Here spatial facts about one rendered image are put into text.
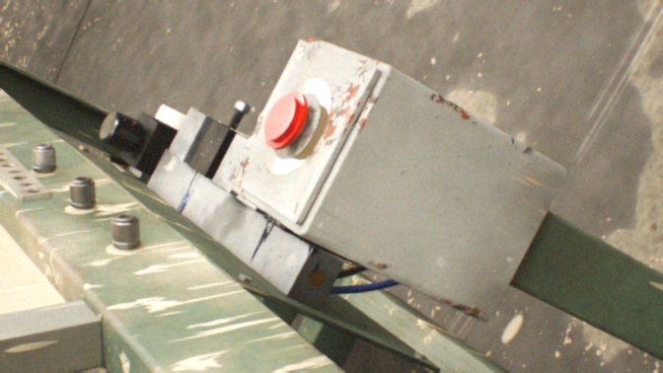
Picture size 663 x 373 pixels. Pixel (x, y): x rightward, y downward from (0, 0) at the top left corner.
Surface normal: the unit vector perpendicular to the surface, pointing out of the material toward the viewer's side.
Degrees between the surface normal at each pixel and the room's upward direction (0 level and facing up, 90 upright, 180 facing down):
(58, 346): 90
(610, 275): 90
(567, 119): 0
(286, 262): 0
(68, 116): 87
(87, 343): 90
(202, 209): 0
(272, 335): 58
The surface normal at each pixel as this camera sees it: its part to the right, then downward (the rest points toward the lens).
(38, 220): -0.01, -0.96
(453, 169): 0.45, 0.25
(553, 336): -0.77, -0.38
